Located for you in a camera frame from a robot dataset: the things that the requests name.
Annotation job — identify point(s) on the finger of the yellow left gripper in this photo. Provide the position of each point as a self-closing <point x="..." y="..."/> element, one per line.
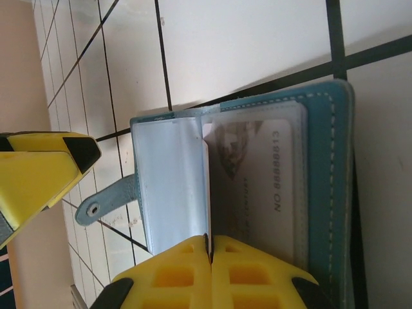
<point x="38" y="180"/>

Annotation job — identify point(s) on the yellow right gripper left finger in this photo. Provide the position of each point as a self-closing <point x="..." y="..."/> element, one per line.
<point x="167" y="283"/>

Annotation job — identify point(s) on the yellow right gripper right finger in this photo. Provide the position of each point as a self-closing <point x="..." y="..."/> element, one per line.
<point x="257" y="283"/>

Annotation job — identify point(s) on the white Chlitina card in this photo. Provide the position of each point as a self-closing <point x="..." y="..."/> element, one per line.
<point x="207" y="193"/>

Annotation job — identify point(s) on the silver diamond print card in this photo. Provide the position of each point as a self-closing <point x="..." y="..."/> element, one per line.
<point x="257" y="180"/>

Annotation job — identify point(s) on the teal leather card holder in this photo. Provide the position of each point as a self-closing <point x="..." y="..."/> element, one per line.
<point x="325" y="161"/>

